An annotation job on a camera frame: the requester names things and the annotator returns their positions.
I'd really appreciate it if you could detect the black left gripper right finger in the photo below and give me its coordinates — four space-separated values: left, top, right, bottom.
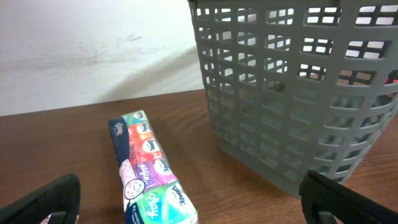
299 170 397 224

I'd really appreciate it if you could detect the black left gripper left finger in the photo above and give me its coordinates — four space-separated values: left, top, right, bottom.
1 174 81 224

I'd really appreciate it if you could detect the grey plastic lattice basket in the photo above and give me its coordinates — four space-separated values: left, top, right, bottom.
189 0 397 197

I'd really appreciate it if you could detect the colourful Kleenex tissue multipack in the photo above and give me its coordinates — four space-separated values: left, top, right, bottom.
108 110 198 224

